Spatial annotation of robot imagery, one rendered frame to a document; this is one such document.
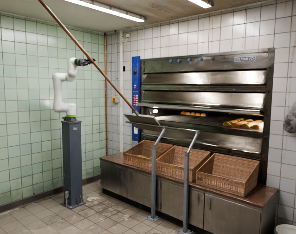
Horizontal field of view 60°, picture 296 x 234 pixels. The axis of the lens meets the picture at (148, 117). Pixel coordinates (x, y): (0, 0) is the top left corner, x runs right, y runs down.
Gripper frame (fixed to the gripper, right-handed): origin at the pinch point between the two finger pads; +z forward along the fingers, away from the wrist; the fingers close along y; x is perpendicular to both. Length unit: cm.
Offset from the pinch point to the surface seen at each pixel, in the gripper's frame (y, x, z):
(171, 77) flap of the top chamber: -69, -103, 21
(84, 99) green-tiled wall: -14, -93, -122
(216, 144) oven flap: -4, -154, 96
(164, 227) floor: 110, -170, 63
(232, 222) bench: 80, -156, 141
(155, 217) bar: 104, -176, 42
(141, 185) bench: 76, -156, 15
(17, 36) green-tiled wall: -11, 41, -125
